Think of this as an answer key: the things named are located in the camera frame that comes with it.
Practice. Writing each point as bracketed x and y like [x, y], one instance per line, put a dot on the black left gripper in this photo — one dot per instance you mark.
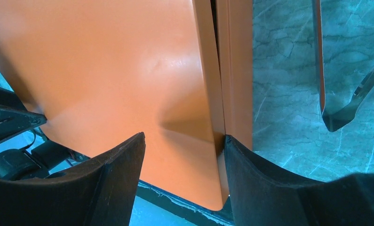
[19, 164]

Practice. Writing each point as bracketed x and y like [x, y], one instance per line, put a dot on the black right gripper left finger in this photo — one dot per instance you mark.
[98, 192]

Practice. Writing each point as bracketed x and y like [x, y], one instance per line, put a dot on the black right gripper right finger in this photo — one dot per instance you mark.
[265, 194]

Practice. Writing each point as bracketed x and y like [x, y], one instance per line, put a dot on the black slotted spatula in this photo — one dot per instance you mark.
[344, 57]

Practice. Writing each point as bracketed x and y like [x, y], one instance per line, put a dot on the orange box lid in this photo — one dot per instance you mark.
[104, 70]

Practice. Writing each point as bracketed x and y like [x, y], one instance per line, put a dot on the orange chocolate box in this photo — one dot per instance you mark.
[235, 51]

